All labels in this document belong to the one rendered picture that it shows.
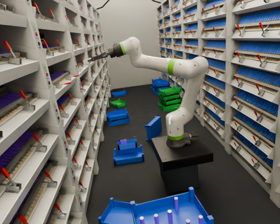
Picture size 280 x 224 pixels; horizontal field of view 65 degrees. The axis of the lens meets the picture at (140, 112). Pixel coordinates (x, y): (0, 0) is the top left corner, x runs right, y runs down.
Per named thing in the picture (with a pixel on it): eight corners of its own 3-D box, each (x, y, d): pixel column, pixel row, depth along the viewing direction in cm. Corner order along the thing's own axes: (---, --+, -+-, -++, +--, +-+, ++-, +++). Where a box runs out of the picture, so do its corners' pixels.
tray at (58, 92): (76, 82, 175) (77, 70, 173) (54, 102, 118) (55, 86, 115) (50, 77, 173) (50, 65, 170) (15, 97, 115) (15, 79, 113)
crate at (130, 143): (119, 146, 254) (118, 138, 254) (136, 143, 255) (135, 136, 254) (118, 150, 224) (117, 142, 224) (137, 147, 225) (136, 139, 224)
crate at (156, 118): (162, 131, 278) (156, 130, 282) (160, 116, 271) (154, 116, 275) (152, 142, 253) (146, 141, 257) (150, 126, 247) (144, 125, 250)
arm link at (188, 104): (194, 121, 179) (214, 58, 151) (184, 128, 168) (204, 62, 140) (181, 114, 186) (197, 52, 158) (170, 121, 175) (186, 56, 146)
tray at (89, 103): (94, 102, 254) (96, 90, 250) (87, 121, 197) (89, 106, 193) (77, 99, 251) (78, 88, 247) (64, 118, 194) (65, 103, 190)
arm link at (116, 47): (124, 56, 155) (124, 55, 164) (118, 40, 151) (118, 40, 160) (116, 59, 155) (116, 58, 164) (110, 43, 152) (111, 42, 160)
